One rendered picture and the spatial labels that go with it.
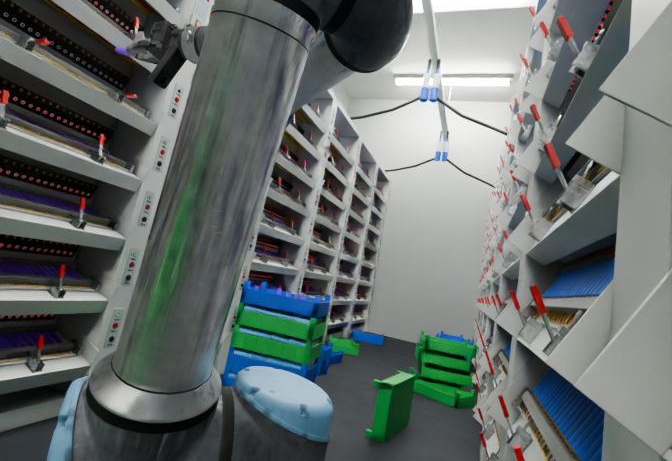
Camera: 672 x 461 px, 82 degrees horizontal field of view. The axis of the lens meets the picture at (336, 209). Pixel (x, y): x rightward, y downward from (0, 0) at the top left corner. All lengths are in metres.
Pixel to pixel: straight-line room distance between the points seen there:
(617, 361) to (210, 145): 0.37
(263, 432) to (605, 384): 0.40
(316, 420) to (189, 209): 0.32
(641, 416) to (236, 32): 0.43
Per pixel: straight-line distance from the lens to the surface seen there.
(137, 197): 1.46
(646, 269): 0.33
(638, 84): 0.33
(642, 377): 0.30
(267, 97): 0.42
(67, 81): 1.32
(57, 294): 1.36
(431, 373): 2.55
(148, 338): 0.48
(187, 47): 1.11
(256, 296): 1.51
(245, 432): 0.57
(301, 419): 0.57
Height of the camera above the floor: 0.56
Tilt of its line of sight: 9 degrees up
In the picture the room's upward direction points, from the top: 11 degrees clockwise
